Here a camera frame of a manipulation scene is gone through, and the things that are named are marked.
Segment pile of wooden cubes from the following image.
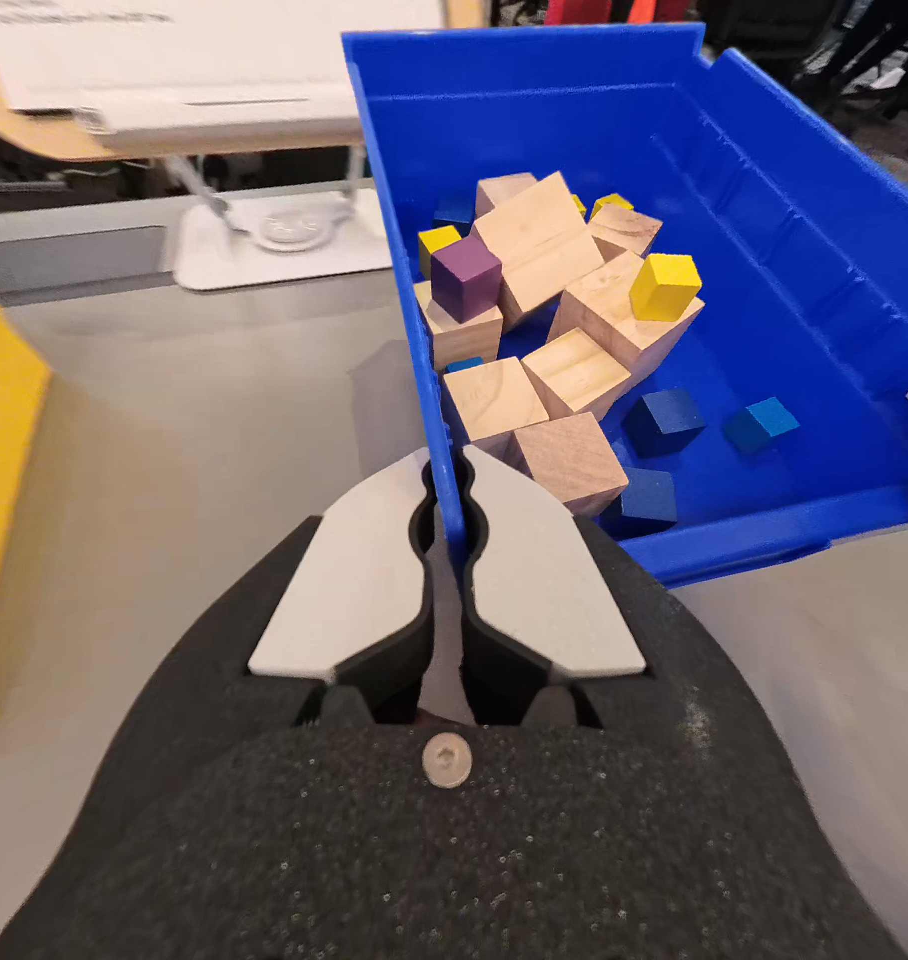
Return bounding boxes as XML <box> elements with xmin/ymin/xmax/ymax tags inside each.
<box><xmin>415</xmin><ymin>171</ymin><xmax>801</xmax><ymax>539</ymax></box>

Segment black office chair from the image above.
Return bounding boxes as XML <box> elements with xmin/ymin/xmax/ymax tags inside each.
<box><xmin>724</xmin><ymin>0</ymin><xmax>908</xmax><ymax>138</ymax></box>

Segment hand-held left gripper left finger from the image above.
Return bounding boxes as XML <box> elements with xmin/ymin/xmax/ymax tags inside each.
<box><xmin>247</xmin><ymin>448</ymin><xmax>435</xmax><ymax>685</ymax></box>

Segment yellow plastic bin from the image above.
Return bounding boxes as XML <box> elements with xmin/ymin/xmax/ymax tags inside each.
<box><xmin>0</xmin><ymin>281</ymin><xmax>53</xmax><ymax>680</ymax></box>

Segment wooden sign board on stand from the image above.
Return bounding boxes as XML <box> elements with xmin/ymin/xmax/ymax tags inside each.
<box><xmin>0</xmin><ymin>0</ymin><xmax>486</xmax><ymax>292</ymax></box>

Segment blue plastic bin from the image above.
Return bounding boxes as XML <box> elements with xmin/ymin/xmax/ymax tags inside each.
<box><xmin>341</xmin><ymin>22</ymin><xmax>908</xmax><ymax>590</ymax></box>

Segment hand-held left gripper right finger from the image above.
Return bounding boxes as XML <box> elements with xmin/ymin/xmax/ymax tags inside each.
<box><xmin>457</xmin><ymin>444</ymin><xmax>648</xmax><ymax>687</ymax></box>

